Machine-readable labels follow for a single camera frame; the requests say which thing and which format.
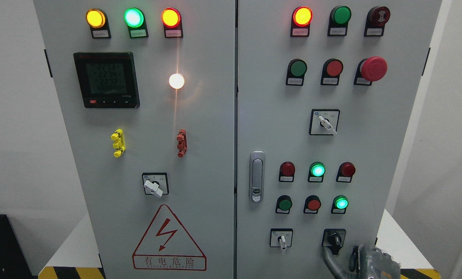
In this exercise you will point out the black rotary knob switch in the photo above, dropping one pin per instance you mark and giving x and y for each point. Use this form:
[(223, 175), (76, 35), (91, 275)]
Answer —
[(333, 239)]

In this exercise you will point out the red terminal block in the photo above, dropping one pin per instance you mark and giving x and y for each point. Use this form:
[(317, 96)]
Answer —
[(182, 144)]

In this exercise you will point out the dark red indicator left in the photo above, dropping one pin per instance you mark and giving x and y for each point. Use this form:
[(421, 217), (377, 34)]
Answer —
[(287, 172)]

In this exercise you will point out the dark red indicator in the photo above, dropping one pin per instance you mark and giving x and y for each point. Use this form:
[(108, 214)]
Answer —
[(287, 172), (345, 172)]

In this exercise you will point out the white lit indicator light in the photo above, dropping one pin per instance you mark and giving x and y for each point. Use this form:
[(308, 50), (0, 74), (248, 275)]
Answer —
[(176, 81)]

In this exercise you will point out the green push button lower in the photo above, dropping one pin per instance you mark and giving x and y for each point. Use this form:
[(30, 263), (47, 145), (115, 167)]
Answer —
[(283, 205)]

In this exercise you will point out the green push button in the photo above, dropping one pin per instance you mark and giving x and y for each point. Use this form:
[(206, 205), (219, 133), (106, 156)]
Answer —
[(283, 205), (295, 72)]

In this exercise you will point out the green lit indicator middle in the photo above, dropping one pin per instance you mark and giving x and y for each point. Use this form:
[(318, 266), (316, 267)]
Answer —
[(316, 172)]

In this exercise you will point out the green push button upper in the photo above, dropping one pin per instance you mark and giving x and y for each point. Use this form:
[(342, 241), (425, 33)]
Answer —
[(295, 72)]

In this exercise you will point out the grey left cabinet door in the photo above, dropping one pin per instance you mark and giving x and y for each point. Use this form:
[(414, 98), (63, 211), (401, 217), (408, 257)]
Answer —
[(201, 182)]

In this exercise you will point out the grey cabinet door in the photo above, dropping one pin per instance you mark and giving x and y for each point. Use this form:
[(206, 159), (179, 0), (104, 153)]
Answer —
[(201, 182), (275, 118)]

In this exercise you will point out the red push button lower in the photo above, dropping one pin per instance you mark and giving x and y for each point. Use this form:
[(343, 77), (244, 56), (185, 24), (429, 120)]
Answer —
[(312, 205)]

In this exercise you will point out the red push button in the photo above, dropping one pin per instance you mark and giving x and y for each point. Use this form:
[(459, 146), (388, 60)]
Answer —
[(331, 72), (312, 205)]

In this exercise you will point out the grey right cabinet door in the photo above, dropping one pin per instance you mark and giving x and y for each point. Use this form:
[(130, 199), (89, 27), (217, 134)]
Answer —
[(275, 118)]

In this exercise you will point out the yellow terminal block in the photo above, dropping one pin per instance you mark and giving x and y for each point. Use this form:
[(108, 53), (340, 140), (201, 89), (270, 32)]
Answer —
[(118, 143)]

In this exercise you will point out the dark red indicator right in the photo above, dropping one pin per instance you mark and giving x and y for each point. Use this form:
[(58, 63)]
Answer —
[(345, 172)]

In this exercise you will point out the red push button upper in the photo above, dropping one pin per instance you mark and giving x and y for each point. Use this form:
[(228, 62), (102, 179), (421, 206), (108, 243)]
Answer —
[(331, 72)]

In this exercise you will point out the red electrical hazard warning sticker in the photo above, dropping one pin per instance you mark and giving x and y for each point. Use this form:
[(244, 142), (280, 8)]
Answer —
[(167, 245)]

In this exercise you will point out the green lit button lower right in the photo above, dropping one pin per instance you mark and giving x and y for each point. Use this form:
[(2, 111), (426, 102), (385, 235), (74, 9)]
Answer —
[(339, 205)]

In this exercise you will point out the red-orange indicator light left door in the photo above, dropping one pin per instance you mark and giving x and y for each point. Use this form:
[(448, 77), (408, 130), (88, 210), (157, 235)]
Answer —
[(172, 23)]

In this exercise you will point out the red-orange indicator light door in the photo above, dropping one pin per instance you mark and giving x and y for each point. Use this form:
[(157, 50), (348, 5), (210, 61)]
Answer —
[(172, 23), (300, 21)]

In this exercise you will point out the black digital power meter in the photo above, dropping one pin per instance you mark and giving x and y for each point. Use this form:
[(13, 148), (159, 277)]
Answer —
[(107, 80)]

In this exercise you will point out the red-orange indicator light right door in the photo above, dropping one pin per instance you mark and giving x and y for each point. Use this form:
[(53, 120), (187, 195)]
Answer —
[(300, 21)]

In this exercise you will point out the green lit indicator light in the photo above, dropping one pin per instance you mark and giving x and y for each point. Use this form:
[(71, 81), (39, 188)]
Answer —
[(135, 21)]

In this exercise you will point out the red emergency stop mushroom button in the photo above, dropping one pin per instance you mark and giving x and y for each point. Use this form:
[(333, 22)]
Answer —
[(370, 70)]

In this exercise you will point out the green unlit top indicator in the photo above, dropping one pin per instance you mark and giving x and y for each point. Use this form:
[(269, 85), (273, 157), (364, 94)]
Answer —
[(338, 21)]

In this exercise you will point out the yellow indicator light top left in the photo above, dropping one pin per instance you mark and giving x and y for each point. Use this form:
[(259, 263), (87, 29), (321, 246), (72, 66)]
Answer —
[(98, 23)]

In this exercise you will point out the dark red buzzer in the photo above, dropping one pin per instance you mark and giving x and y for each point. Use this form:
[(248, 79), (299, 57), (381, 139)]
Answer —
[(376, 20)]

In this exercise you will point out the white platform with hazard stripes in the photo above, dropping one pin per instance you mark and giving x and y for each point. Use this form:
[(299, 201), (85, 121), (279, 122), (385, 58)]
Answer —
[(78, 258)]

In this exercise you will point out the black box lower left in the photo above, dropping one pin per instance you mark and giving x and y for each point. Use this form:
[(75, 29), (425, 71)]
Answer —
[(12, 262)]

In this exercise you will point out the silver door handle lock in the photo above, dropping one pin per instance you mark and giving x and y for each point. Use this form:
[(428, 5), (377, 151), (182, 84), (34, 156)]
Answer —
[(257, 159)]

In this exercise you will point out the white-handled selector switch left door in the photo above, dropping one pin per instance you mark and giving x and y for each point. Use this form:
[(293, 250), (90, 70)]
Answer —
[(155, 183)]

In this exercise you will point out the white-handled selector switch upper right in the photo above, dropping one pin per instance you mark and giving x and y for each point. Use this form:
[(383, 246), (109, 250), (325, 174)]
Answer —
[(324, 122)]

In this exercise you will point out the small white selector switch bottom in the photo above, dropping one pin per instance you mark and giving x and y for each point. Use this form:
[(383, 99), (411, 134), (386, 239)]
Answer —
[(281, 238)]

